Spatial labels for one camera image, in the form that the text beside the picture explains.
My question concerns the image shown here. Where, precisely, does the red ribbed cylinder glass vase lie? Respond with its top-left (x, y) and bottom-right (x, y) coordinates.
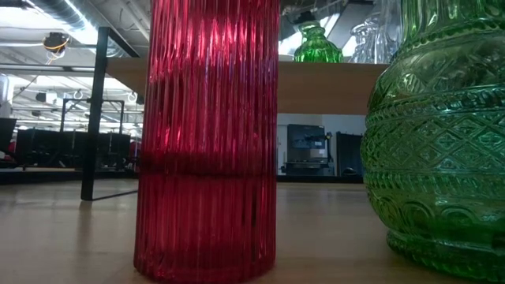
top-left (133, 0), bottom-right (281, 284)

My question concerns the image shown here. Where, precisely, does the round green glass vase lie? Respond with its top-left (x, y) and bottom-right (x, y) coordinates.
top-left (294, 21), bottom-right (344, 63)

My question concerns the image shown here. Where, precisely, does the small clear glass vase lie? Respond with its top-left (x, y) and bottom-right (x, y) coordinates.
top-left (372, 0), bottom-right (402, 64)

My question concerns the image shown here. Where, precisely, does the wooden shelf with black legs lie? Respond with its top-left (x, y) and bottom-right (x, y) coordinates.
top-left (79, 26), bottom-right (390, 201)

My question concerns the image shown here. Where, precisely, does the black appliance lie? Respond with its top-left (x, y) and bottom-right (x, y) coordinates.
top-left (286, 123), bottom-right (335, 177)

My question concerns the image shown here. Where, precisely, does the black cabinet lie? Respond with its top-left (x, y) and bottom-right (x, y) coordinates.
top-left (335, 131), bottom-right (364, 177)

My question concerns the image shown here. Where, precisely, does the large clear glass vase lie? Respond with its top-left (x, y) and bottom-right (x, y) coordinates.
top-left (349, 13), bottom-right (382, 64)

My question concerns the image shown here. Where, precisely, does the large green patterned glass vase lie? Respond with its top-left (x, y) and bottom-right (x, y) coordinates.
top-left (359, 0), bottom-right (505, 283)

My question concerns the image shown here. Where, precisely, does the black office desk row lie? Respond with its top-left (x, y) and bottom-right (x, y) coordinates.
top-left (14, 128), bottom-right (132, 170)

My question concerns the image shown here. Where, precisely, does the black chair back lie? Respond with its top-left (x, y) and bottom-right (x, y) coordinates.
top-left (0, 117), bottom-right (17, 157)

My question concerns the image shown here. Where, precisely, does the black metal frame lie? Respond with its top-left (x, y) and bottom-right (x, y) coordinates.
top-left (58, 98), bottom-right (125, 133)

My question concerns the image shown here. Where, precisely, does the black aluminium table frame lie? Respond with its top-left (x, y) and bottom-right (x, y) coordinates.
top-left (0, 167), bottom-right (364, 185)

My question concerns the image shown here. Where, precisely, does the black camera with yellow cable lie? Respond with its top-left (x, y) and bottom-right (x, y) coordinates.
top-left (42, 32), bottom-right (71, 55)

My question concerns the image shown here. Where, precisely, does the silver ventilation duct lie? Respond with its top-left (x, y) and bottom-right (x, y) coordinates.
top-left (33, 0), bottom-right (127, 58)

